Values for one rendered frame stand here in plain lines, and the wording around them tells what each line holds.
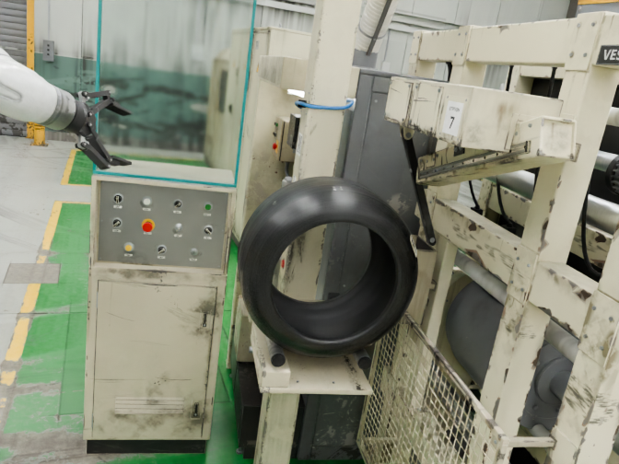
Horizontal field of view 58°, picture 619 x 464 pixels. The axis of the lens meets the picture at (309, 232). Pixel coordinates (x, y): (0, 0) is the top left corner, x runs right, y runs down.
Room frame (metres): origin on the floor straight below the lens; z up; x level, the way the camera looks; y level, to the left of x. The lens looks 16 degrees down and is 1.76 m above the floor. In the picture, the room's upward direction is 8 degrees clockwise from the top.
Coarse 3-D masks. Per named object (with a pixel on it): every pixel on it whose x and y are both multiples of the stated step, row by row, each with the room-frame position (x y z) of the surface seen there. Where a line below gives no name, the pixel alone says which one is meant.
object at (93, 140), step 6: (90, 126) 1.30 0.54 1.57; (96, 132) 1.31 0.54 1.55; (90, 138) 1.31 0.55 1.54; (96, 138) 1.31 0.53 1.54; (90, 144) 1.32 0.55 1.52; (96, 144) 1.32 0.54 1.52; (96, 150) 1.33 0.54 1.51; (102, 150) 1.32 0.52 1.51; (102, 156) 1.33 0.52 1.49; (108, 156) 1.34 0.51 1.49
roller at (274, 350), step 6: (270, 342) 1.61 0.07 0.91; (270, 348) 1.58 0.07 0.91; (276, 348) 1.57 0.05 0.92; (282, 348) 1.59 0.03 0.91; (270, 354) 1.55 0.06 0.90; (276, 354) 1.53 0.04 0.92; (282, 354) 1.54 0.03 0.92; (276, 360) 1.53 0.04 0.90; (282, 360) 1.53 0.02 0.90; (276, 366) 1.53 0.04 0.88
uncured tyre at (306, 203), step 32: (288, 192) 1.65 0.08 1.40; (320, 192) 1.58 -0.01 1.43; (352, 192) 1.60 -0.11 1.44; (256, 224) 1.60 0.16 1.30; (288, 224) 1.53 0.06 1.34; (320, 224) 1.54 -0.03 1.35; (384, 224) 1.59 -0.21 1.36; (256, 256) 1.52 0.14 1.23; (384, 256) 1.87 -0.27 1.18; (416, 256) 1.65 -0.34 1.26; (256, 288) 1.51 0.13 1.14; (352, 288) 1.86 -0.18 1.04; (384, 288) 1.83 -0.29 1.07; (256, 320) 1.54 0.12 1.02; (288, 320) 1.77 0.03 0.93; (320, 320) 1.81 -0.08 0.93; (352, 320) 1.79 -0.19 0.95; (384, 320) 1.60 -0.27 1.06; (320, 352) 1.56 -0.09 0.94; (352, 352) 1.60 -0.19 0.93
